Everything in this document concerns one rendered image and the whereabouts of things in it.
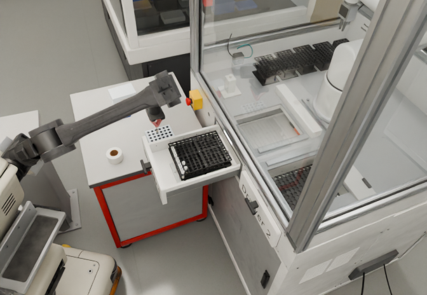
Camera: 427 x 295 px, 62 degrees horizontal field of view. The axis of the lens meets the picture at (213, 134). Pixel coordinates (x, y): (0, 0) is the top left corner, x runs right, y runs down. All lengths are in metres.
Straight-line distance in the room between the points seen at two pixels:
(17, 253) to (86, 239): 1.18
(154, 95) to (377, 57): 0.59
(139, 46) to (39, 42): 2.08
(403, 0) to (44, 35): 3.73
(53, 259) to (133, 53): 1.14
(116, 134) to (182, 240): 0.84
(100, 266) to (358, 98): 1.56
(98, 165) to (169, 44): 0.82
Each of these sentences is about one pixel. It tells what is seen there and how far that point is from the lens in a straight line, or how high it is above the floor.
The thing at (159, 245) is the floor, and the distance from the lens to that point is 2.27.
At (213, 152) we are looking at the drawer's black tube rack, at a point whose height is 0.90.
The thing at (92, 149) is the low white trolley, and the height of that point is 0.76.
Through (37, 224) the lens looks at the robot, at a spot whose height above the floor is 1.04.
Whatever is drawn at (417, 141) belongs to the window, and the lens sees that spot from 1.05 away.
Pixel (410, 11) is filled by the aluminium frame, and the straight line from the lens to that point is 0.63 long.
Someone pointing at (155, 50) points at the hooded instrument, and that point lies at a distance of 2.08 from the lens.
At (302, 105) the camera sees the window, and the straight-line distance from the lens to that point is 0.94.
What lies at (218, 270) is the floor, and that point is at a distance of 2.20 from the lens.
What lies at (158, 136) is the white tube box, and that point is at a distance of 1.70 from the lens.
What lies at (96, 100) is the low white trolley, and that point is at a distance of 1.97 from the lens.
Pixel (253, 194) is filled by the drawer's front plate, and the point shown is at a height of 0.92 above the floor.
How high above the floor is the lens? 2.05
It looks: 48 degrees down
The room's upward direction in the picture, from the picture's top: 3 degrees clockwise
